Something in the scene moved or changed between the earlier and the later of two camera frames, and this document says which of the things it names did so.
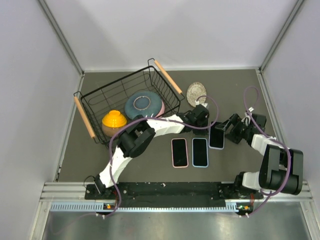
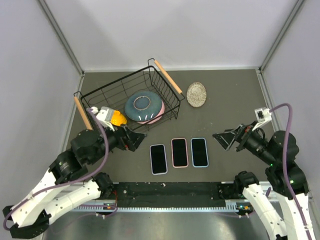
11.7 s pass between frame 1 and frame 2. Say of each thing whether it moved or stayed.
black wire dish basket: stayed
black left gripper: moved
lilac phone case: moved
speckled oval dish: stayed
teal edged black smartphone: moved
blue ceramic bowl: stayed
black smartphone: stayed
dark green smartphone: stayed
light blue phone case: stayed
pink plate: stayed
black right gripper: moved
